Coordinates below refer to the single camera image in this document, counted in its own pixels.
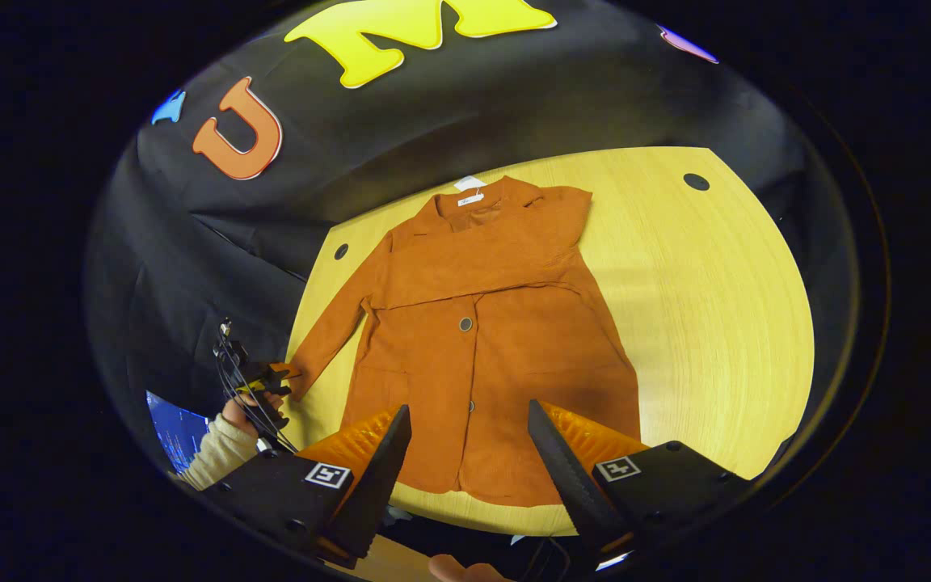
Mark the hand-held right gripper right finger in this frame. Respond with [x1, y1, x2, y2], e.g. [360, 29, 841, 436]
[528, 399, 753, 567]

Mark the blue monitor screen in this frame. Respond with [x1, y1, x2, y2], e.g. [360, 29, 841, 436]
[146, 391, 212, 474]

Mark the black backdrop cloth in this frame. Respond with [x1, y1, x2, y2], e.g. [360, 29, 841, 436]
[86, 0, 862, 486]

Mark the orange button jacket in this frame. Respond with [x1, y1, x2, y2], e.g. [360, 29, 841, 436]
[286, 175, 642, 508]

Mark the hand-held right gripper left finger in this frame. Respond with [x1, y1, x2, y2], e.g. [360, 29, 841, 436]
[209, 404, 412, 567]

